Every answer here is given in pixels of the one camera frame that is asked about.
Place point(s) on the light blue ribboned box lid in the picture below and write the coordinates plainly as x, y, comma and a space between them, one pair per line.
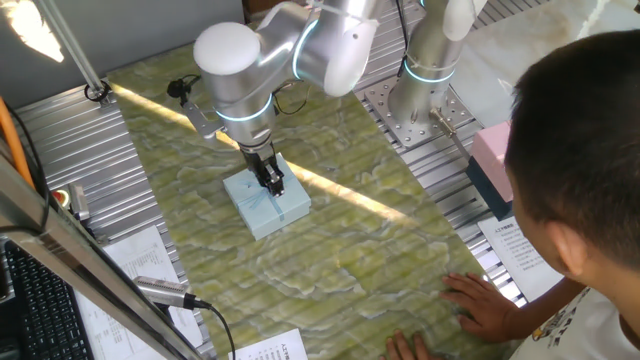
280, 215

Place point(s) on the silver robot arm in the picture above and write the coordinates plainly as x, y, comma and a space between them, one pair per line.
240, 95

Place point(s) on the bright lamp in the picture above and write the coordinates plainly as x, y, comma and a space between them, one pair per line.
32, 27

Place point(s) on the person right forearm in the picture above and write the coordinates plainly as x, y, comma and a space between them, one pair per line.
540, 312

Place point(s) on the white printed t-shirt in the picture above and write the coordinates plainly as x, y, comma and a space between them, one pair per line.
590, 335

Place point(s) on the large printed paper sheet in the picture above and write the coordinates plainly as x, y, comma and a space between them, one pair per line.
140, 255

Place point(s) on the white marble pattern sheet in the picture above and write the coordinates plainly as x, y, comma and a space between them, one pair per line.
525, 50

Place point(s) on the dark navy box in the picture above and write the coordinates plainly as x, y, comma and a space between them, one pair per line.
487, 195

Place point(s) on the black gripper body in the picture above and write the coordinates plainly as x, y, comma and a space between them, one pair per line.
260, 160

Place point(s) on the person right hand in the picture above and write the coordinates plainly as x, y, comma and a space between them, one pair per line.
485, 310

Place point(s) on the person head dark hair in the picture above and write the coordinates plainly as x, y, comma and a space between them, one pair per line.
575, 125

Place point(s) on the aluminium frame bar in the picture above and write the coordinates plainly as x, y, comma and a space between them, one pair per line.
75, 255

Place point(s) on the pink gift box with bow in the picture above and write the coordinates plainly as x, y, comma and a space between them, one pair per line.
492, 155

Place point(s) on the person left hand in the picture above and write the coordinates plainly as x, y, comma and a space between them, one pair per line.
400, 350

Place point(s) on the brass base connector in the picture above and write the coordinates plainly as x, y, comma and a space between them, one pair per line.
444, 122

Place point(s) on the black keyboard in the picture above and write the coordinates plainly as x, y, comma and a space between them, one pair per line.
45, 310

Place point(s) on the metal lamp pole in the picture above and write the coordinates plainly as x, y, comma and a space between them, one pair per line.
75, 50

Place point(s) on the small printed paper sheet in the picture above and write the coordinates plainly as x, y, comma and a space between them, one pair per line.
272, 347

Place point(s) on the metal robot mounting plate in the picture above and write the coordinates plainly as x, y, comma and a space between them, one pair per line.
400, 130

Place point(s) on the grey metal clamp device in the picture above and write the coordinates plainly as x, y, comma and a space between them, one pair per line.
79, 200

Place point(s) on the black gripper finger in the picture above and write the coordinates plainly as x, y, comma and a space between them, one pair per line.
276, 180
264, 181

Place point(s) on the red emergency stop button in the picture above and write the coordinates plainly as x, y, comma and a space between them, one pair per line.
61, 198

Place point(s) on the green marble pattern mat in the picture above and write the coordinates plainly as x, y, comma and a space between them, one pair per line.
325, 260

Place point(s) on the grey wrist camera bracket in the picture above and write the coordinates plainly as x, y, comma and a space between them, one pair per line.
200, 120

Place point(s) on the orange tube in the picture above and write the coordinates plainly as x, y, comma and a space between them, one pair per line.
15, 145

